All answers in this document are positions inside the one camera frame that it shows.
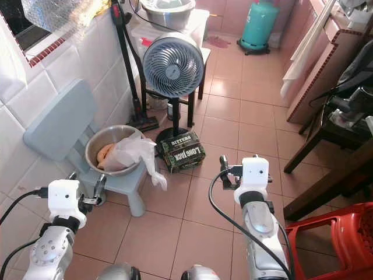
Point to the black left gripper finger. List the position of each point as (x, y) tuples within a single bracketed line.
[(100, 185), (73, 175)]

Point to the large metal basin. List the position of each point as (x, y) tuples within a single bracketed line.
[(168, 11)]

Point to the brown tiled counter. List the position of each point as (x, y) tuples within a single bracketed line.
[(317, 70)]

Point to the steel bowl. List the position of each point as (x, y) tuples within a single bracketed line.
[(99, 139)]

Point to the teal gas cylinder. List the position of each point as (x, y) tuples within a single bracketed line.
[(259, 23)]

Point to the white plastic bag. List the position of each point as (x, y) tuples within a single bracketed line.
[(135, 153)]

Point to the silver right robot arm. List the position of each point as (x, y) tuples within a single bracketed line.
[(262, 233)]

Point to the black bag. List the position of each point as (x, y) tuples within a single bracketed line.
[(358, 79)]

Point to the silver robot right leg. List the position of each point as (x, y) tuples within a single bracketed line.
[(200, 273)]

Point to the dark wooden stool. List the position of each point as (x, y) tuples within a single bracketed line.
[(320, 137)]

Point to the red plastic chair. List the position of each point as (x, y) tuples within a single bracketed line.
[(349, 233)]

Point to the dark wooden table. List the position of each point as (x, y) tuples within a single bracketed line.
[(332, 184)]

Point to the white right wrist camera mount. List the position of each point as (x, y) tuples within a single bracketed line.
[(253, 175)]

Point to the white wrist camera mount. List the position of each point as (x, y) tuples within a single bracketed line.
[(253, 175), (64, 199)]

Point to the white table with black legs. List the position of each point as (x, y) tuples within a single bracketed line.
[(140, 36)]

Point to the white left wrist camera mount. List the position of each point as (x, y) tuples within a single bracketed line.
[(64, 199)]

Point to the orange bread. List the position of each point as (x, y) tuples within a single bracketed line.
[(105, 154)]

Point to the silver robot left leg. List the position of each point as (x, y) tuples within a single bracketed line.
[(114, 272)]

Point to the green black bitters carton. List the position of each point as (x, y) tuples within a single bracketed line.
[(182, 153)]

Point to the silver robot leg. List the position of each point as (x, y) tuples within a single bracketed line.
[(200, 273), (114, 272)]

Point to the white board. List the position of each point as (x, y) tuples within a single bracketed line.
[(303, 55)]

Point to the red floor rag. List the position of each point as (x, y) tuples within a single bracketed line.
[(218, 42)]

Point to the white pedestal fan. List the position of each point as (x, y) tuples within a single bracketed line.
[(173, 65)]

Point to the silver foil sheet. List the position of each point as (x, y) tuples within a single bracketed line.
[(58, 13)]

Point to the blue-grey plastic child chair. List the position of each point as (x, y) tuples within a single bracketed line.
[(59, 125)]

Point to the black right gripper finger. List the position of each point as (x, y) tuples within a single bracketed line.
[(254, 156), (224, 166)]

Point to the black red stick vacuum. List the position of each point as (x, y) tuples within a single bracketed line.
[(127, 64)]

